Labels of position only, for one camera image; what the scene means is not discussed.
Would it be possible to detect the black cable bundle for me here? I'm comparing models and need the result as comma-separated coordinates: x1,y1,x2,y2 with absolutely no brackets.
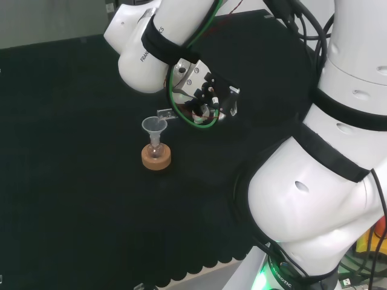
262,0,337,80

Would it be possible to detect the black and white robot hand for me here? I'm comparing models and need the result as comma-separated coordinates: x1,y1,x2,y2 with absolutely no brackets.
167,58,241,126

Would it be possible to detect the thin black cable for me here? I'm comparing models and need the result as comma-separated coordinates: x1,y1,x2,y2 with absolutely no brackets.
364,167,387,290

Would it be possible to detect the brown cork ring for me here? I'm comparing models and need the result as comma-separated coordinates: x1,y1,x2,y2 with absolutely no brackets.
141,144,172,172

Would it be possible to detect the green cable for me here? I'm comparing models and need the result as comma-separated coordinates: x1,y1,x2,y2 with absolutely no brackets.
167,0,224,131

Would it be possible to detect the clear graduated cylinder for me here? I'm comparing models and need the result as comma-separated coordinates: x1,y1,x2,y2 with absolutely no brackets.
156,86,241,122

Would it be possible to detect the black bench cloth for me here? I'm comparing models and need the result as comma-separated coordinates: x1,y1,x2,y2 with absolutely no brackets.
0,8,321,288

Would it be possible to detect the yellow stop button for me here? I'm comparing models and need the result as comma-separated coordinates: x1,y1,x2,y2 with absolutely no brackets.
355,217,387,255

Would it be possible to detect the clear round-bottom flask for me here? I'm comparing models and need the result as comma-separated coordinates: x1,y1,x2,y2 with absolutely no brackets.
148,137,164,160

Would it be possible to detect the clear plastic funnel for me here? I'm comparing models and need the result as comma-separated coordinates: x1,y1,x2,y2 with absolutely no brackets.
141,117,168,149

